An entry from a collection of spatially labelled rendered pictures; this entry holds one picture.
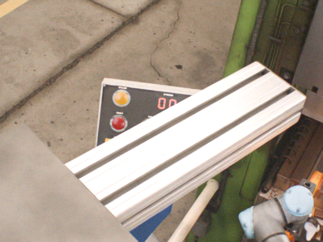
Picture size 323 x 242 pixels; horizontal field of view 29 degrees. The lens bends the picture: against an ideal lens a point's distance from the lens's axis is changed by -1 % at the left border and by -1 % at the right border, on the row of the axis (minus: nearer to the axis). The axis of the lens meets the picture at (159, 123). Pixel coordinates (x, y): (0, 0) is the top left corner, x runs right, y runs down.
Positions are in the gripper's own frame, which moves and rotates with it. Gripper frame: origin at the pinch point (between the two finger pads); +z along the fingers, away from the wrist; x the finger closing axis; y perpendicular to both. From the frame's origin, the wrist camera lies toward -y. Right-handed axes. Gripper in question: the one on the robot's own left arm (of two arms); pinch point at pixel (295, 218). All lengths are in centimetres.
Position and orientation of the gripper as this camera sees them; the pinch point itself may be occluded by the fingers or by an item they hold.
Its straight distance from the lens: 196.1
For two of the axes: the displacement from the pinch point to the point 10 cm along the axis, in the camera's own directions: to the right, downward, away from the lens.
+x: 8.7, 4.0, -2.9
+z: 1.5, 3.3, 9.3
